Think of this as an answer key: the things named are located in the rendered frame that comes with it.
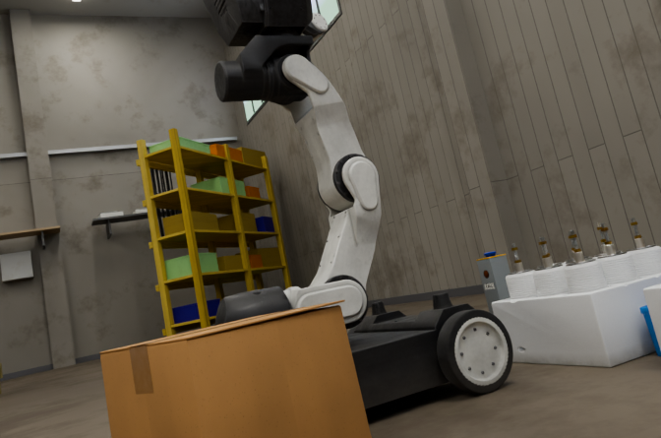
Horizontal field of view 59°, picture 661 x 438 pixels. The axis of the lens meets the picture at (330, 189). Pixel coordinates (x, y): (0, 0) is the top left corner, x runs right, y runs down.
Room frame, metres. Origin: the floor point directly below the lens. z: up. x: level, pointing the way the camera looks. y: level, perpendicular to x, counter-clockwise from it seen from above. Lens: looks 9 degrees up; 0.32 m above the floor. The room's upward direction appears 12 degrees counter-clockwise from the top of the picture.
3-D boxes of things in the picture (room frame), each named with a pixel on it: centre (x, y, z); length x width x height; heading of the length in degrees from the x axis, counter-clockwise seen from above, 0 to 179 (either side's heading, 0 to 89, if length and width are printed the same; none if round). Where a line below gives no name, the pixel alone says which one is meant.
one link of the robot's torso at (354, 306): (1.61, 0.10, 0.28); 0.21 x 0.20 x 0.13; 117
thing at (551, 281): (1.68, -0.56, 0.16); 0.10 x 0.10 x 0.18
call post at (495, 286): (1.96, -0.47, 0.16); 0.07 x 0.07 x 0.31; 25
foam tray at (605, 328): (1.73, -0.66, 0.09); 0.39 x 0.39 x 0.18; 25
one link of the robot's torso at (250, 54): (1.60, 0.11, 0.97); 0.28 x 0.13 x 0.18; 117
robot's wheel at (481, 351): (1.49, -0.27, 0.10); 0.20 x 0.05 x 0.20; 117
